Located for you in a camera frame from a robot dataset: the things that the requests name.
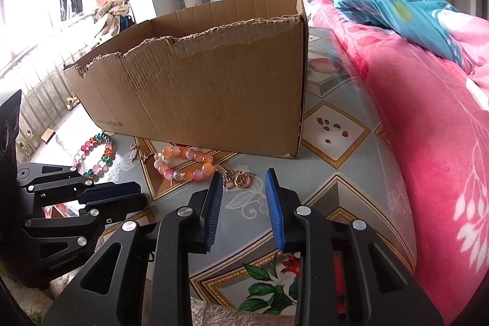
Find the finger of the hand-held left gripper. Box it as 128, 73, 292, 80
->
23, 194, 149, 248
17, 163, 141, 205

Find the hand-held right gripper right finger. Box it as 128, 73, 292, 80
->
264, 168, 446, 326

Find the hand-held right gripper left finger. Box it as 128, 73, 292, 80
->
42, 171, 224, 326

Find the multicolour bead bracelet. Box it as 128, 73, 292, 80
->
72, 133, 116, 181

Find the gold wire pendant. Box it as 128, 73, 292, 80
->
216, 165, 255, 190

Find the orange pink bead bracelet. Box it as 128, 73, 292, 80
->
153, 146, 215, 182

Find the brown cardboard box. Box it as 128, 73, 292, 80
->
63, 0, 308, 159

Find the patterned plastic tablecloth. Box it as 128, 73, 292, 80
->
71, 26, 417, 326

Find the silver foil sheet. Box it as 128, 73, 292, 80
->
187, 295, 299, 326

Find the pink floral blanket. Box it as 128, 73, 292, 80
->
307, 0, 489, 326

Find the pile of beige clothes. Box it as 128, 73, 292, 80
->
94, 0, 134, 38

